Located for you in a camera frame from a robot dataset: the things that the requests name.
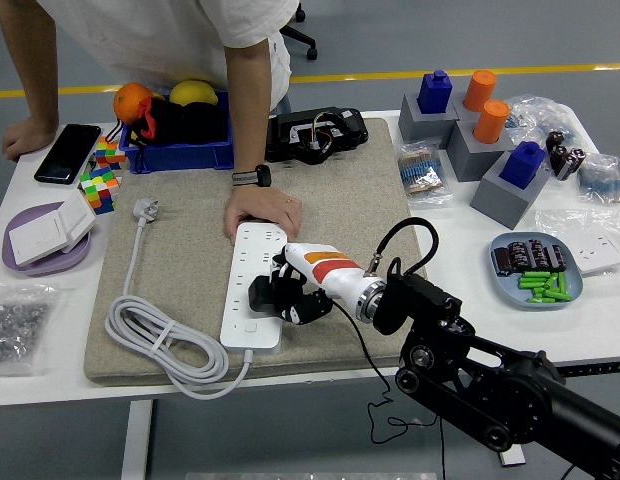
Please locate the person's left hand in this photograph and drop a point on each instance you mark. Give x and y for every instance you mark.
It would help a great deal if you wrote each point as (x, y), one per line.
(262, 205)

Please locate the person's right hand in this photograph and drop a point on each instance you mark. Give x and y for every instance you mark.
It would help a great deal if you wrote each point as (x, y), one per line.
(27, 135)

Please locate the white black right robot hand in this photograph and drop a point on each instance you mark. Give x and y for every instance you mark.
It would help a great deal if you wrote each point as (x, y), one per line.
(340, 280)

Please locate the person's left forearm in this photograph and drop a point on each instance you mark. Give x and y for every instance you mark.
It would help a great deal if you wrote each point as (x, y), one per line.
(250, 110)

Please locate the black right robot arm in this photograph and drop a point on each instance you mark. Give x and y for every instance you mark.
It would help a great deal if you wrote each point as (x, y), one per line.
(420, 295)

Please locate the person's right forearm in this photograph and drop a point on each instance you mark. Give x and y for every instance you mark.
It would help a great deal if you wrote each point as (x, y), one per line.
(30, 60)

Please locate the black wristwatch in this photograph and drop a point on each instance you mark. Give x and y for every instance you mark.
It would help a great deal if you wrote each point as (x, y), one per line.
(250, 176)

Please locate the black smartphone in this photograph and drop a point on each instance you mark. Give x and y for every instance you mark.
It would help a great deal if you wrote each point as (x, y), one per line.
(67, 154)

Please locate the grey-brown mat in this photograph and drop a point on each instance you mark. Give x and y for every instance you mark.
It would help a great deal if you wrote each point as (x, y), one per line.
(340, 200)

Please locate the colourful puzzle cube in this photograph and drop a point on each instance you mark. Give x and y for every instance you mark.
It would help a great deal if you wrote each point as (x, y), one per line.
(100, 190)
(110, 152)

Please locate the blue plastic bin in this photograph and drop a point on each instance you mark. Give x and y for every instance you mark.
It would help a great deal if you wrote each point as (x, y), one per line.
(185, 157)

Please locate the orange fruit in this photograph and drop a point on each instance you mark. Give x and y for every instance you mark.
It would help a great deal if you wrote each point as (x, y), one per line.
(130, 102)

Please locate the yellow lemon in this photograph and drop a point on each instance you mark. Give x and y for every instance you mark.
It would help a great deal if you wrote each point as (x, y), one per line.
(195, 92)

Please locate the purple plate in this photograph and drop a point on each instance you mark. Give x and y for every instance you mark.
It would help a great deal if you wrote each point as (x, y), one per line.
(40, 267)

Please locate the small yellow fruit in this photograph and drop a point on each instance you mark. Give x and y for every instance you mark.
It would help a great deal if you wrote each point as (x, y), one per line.
(160, 96)

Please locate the dark brown capacitor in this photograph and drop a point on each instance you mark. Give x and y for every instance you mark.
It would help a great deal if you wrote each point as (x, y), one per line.
(557, 258)
(519, 256)
(502, 262)
(538, 254)

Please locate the black office chair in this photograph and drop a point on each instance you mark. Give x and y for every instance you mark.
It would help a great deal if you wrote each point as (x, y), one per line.
(300, 37)

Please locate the grey block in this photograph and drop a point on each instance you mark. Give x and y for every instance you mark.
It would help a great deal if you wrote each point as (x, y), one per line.
(420, 127)
(470, 157)
(500, 205)
(459, 111)

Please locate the blue-grey plate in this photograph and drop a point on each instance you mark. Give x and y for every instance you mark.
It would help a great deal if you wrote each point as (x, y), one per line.
(515, 295)

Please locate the clear bag of metal nuts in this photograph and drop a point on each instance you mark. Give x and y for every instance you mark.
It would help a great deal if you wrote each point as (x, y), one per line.
(15, 325)

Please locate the green battery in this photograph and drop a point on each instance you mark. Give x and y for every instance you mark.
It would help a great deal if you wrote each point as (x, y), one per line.
(562, 282)
(540, 292)
(542, 301)
(532, 286)
(533, 281)
(535, 275)
(559, 296)
(552, 282)

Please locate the blue square peg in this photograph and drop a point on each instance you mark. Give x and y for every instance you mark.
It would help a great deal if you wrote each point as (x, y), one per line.
(522, 167)
(435, 95)

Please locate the clear plastic bag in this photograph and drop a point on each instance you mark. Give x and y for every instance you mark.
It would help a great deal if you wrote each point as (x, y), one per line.
(550, 220)

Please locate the orange cylinder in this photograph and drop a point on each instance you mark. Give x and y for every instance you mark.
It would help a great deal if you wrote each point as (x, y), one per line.
(491, 122)
(480, 92)

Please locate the white table leg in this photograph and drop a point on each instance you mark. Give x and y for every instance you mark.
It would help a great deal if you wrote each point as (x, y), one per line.
(512, 457)
(136, 440)

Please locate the black capacitor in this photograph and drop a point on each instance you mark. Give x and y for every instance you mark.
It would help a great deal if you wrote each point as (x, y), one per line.
(555, 140)
(574, 162)
(559, 157)

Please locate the clear bag of components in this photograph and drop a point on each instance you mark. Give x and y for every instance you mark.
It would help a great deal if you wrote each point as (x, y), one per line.
(535, 112)

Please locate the black table control panel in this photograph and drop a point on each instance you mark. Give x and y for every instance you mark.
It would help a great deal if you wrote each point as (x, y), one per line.
(600, 368)

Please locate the clear bag of blue resistors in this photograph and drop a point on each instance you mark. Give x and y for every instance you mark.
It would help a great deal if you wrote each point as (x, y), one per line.
(602, 180)

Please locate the white wall switch panel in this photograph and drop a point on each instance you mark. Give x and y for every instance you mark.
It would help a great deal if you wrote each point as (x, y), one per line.
(80, 220)
(37, 240)

